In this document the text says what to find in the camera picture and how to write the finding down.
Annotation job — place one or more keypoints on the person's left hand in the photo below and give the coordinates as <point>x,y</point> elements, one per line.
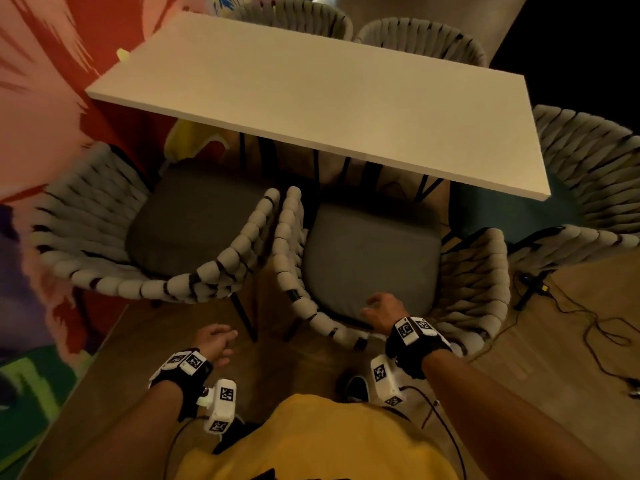
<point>215,342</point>

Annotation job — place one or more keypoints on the person's right hand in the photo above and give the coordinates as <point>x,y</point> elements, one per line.
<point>385,312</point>

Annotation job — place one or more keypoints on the grey cushion woven chair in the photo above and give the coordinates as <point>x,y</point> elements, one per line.
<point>370,249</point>
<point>190,219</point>
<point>425,37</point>

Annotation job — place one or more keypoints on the teal cushion woven chair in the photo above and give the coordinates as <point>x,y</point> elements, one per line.
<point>295,17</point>
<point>590,154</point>

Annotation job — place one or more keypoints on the person's left forearm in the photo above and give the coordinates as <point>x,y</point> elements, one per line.
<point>125,434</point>

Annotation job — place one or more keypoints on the person's right forearm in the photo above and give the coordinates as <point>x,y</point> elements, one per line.
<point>500,424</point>

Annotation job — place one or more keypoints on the person's right black shoe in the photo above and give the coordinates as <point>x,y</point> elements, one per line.
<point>356,389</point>

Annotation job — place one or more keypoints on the person's yellow shirt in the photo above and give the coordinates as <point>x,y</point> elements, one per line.
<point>310,439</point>

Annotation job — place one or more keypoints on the black chest device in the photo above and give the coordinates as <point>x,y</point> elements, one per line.
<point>262,475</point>

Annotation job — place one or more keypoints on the white table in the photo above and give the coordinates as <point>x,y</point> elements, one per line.
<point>325,89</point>

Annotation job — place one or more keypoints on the black white wrist camera rig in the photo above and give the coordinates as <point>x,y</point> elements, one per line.
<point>187,372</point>
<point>415,344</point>

